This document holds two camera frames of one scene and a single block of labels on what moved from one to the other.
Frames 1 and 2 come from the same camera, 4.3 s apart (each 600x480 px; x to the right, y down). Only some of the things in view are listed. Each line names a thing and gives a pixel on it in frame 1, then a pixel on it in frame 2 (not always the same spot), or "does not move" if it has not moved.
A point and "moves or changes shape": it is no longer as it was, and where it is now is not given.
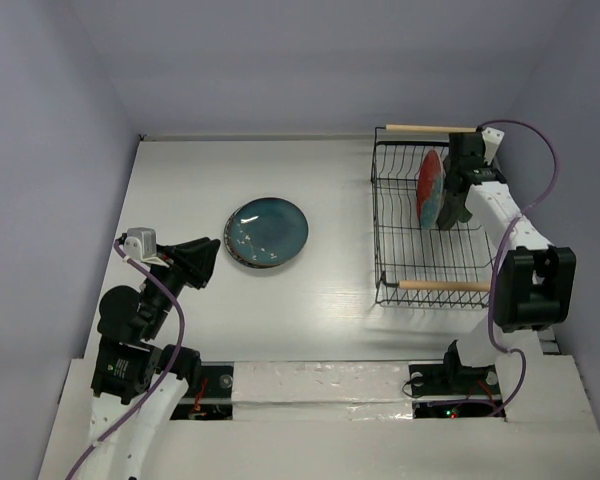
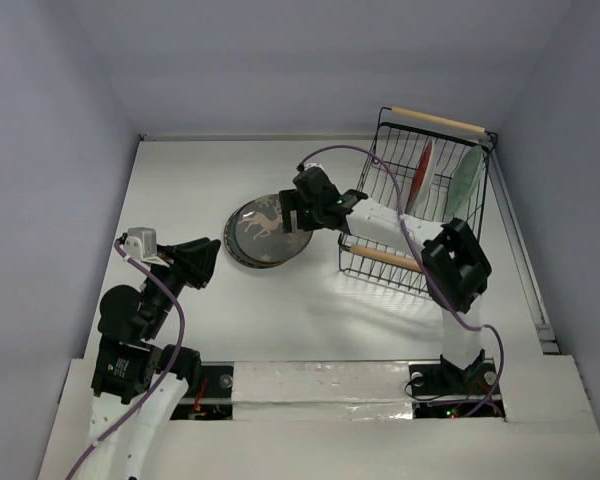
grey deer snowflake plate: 451,206 → 259,234
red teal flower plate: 430,188 moves or changes shape
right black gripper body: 461,185 → 290,211
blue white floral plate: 230,250 does not move
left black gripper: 198,256 does not move
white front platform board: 351,421 does not move
